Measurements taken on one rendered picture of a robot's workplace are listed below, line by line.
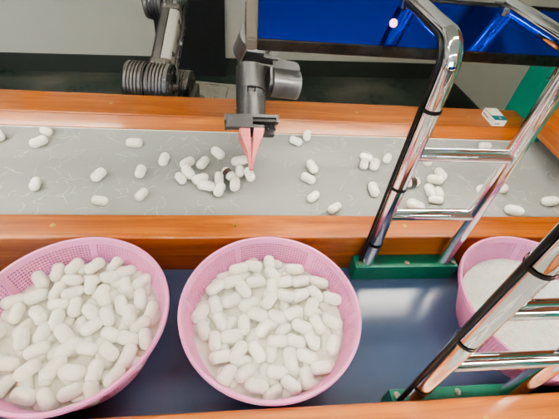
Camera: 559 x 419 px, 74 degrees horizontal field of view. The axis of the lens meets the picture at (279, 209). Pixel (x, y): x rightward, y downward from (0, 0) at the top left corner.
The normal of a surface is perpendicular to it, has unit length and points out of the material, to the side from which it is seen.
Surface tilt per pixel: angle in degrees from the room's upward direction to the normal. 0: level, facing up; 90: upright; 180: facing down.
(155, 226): 0
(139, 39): 90
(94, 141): 0
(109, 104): 0
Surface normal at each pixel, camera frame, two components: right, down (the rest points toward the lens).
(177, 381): 0.09, -0.70
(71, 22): 0.15, 0.71
